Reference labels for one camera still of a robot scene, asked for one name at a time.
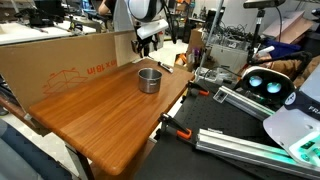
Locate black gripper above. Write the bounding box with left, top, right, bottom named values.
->
left=130, top=33, right=160, bottom=58

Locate black and white marker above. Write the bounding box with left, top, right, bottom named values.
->
left=157, top=61, right=175, bottom=74

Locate brown sleeved forearm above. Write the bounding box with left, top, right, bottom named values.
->
left=263, top=54, right=320, bottom=88

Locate small steel pot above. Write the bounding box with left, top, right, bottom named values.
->
left=137, top=67, right=163, bottom=95

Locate orange item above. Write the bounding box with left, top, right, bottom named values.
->
left=174, top=52, right=188, bottom=67

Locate small cardboard box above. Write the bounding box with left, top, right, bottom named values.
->
left=185, top=27, right=205, bottom=66

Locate person in black shirt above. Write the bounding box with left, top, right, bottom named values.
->
left=97, top=0, right=118, bottom=17

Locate grey electronics box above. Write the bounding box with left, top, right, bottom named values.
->
left=194, top=65, right=234, bottom=84

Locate black orange bar clamp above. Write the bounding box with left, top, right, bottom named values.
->
left=185, top=80, right=212, bottom=98
left=157, top=112, right=194, bottom=141

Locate silver metal pole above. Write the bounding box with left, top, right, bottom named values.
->
left=199, top=0, right=225, bottom=82

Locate black perforated breadboard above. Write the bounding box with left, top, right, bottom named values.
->
left=133, top=84, right=320, bottom=180

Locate brown cardboard panel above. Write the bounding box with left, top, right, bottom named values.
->
left=0, top=29, right=143, bottom=114

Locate black equipment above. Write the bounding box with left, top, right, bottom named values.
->
left=28, top=0, right=66, bottom=28

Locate white table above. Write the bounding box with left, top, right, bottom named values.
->
left=0, top=21, right=98, bottom=47

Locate white VR headset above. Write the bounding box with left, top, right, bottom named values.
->
left=239, top=65, right=297, bottom=113

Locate dark table leg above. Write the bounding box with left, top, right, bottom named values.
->
left=64, top=142, right=96, bottom=180

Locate blue cloth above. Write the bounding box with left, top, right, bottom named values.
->
left=263, top=37, right=312, bottom=60

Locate flat cardboard box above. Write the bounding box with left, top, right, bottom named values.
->
left=262, top=9, right=315, bottom=41

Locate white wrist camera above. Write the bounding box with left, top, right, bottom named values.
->
left=135, top=18, right=170, bottom=41

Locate grey bin with cables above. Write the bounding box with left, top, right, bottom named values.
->
left=209, top=28, right=250, bottom=74

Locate black camera tripod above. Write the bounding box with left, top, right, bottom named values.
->
left=246, top=8, right=313, bottom=68

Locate long aluminium extrusion rail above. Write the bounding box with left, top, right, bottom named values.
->
left=212, top=85, right=279, bottom=122

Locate white controller handle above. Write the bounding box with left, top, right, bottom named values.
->
left=255, top=45, right=276, bottom=58

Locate black stereo camera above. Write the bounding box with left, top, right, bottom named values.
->
left=242, top=0, right=287, bottom=10

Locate aluminium extrusion rail with bracket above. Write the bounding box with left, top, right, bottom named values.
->
left=195, top=128, right=320, bottom=180

